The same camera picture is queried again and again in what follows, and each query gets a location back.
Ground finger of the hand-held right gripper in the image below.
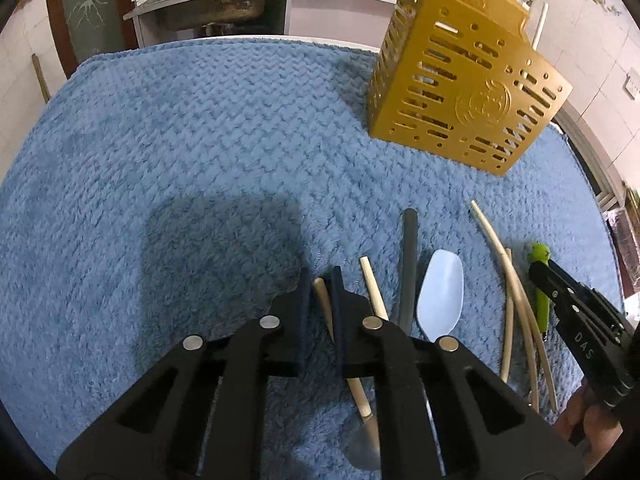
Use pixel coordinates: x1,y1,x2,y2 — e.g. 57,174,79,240
528,260,626,333

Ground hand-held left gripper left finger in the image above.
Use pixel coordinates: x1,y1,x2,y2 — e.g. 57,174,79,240
56,267,313,480

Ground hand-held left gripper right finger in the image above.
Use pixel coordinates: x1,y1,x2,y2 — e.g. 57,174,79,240
325,266,586,480

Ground light wooden chopstick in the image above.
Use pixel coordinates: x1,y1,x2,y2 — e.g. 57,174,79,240
360,256,390,322
501,247,516,383
532,320,558,413
469,199,541,413
531,2,549,51

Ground green frog-shaped utensil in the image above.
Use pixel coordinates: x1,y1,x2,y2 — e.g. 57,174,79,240
530,241,552,336

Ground pale plastic spoon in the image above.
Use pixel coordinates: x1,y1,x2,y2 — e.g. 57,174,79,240
417,249,465,341

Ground wooden handled grey spatula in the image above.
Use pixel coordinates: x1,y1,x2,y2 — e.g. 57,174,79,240
313,277,383,471

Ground gold slotted utensil holder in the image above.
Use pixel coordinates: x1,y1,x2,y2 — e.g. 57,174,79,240
366,0,574,177

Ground person's right hand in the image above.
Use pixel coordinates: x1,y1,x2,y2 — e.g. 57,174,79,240
552,380,626,466

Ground blue knitted blanket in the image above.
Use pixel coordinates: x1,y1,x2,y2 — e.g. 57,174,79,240
0,36,626,480

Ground kitchen base cabinets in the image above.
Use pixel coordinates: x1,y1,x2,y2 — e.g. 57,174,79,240
285,0,401,53

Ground steel kitchen sink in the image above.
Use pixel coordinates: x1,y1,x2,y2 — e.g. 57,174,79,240
125,0,281,31

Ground brown frosted glass door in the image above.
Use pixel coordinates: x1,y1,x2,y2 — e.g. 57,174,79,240
45,0,138,78

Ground black utensil handle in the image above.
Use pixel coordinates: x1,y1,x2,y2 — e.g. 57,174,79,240
398,208,419,336

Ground wooden stick against wall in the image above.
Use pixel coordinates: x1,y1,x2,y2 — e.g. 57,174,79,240
32,54,51,103

